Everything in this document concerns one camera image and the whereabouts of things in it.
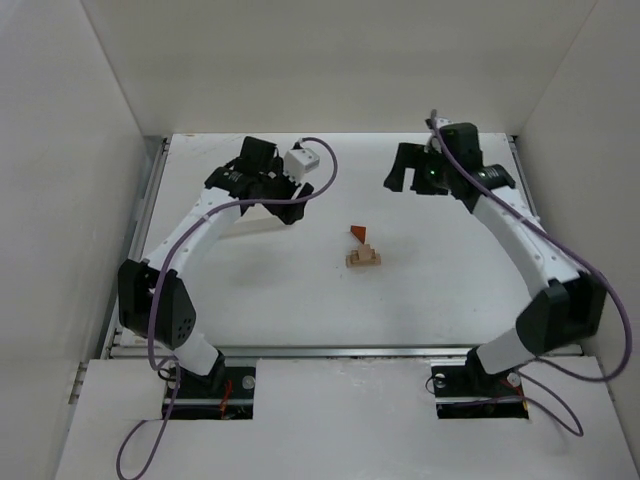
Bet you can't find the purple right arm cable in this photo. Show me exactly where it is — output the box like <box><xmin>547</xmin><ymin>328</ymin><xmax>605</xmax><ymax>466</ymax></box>
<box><xmin>430</xmin><ymin>108</ymin><xmax>634</xmax><ymax>437</ymax></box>

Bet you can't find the orange triangular wood block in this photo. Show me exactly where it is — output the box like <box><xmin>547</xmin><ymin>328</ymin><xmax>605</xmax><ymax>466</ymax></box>
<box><xmin>350</xmin><ymin>225</ymin><xmax>367</xmax><ymax>244</ymax></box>

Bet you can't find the aluminium rail front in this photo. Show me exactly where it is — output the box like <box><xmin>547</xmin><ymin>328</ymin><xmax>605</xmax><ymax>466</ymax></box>
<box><xmin>105</xmin><ymin>345</ymin><xmax>584</xmax><ymax>359</ymax></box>

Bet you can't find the white plastic tray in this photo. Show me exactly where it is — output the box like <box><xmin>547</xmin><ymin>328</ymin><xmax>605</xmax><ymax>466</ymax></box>
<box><xmin>220</xmin><ymin>205</ymin><xmax>285</xmax><ymax>239</ymax></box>

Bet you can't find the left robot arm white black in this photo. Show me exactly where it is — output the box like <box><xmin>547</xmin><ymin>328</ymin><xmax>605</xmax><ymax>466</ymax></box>
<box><xmin>117</xmin><ymin>136</ymin><xmax>320</xmax><ymax>392</ymax></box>

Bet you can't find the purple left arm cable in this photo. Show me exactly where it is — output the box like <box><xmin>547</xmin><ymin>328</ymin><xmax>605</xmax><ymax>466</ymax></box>
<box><xmin>114</xmin><ymin>136</ymin><xmax>339</xmax><ymax>480</ymax></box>

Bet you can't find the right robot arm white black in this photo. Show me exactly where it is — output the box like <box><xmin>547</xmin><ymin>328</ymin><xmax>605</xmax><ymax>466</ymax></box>
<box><xmin>383</xmin><ymin>121</ymin><xmax>606</xmax><ymax>396</ymax></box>

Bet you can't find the aluminium rail left side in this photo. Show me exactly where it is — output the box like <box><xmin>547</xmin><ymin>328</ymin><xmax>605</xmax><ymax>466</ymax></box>
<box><xmin>93</xmin><ymin>135</ymin><xmax>170</xmax><ymax>359</ymax></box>

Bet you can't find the striped dark wood block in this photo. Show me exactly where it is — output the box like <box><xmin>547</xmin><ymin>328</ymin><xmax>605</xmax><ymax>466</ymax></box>
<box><xmin>349</xmin><ymin>246</ymin><xmax>378</xmax><ymax>266</ymax></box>

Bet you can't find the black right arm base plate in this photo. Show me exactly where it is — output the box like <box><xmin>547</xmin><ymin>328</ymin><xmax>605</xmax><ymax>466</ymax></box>
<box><xmin>425</xmin><ymin>365</ymin><xmax>529</xmax><ymax>420</ymax></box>

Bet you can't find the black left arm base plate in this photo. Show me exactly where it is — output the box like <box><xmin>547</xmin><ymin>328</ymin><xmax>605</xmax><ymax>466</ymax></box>
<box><xmin>169</xmin><ymin>365</ymin><xmax>256</xmax><ymax>420</ymax></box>

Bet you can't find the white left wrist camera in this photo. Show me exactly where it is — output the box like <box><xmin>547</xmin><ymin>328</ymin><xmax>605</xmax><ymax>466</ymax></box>
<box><xmin>283</xmin><ymin>148</ymin><xmax>320</xmax><ymax>184</ymax></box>

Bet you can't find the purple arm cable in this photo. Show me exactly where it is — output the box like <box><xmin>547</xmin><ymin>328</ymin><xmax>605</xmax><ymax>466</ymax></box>
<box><xmin>114</xmin><ymin>136</ymin><xmax>339</xmax><ymax>480</ymax></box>
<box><xmin>430</xmin><ymin>108</ymin><xmax>634</xmax><ymax>437</ymax></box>

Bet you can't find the long light wood block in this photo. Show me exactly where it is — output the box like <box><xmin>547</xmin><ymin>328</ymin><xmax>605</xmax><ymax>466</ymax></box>
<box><xmin>346</xmin><ymin>250</ymin><xmax>381</xmax><ymax>268</ymax></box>

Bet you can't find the light wood cube block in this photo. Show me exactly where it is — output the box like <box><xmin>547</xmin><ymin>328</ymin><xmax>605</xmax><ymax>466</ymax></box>
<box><xmin>357</xmin><ymin>243</ymin><xmax>375</xmax><ymax>261</ymax></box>

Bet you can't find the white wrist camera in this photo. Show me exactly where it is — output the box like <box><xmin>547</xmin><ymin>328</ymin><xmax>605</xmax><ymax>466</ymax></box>
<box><xmin>425</xmin><ymin>109</ymin><xmax>453</xmax><ymax>145</ymax></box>
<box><xmin>283</xmin><ymin>148</ymin><xmax>320</xmax><ymax>184</ymax></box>

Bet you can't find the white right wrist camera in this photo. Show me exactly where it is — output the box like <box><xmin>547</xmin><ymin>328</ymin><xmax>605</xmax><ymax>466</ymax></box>
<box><xmin>425</xmin><ymin>109</ymin><xmax>453</xmax><ymax>145</ymax></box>

